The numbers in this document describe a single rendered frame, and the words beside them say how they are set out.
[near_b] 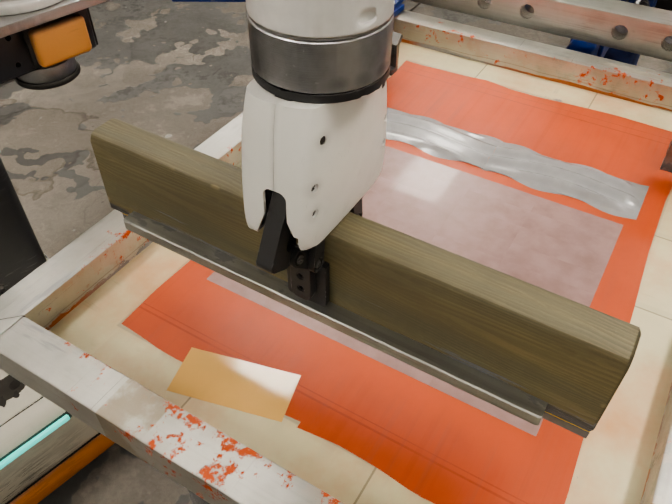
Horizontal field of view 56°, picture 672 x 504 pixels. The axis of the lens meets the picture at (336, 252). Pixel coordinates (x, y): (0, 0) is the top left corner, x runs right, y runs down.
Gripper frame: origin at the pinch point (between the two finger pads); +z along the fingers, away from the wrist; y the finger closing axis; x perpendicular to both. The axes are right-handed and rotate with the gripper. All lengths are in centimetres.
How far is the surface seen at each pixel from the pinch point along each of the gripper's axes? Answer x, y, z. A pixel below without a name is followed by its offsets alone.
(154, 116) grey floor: -163, -129, 112
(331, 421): 2.8, 3.3, 14.4
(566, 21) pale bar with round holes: 0, -68, 9
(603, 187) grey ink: 14.2, -38.6, 13.7
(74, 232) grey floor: -136, -62, 112
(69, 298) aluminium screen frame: -24.8, 5.6, 13.3
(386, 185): -7.9, -26.8, 14.6
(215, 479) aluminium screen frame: -0.8, 13.3, 11.0
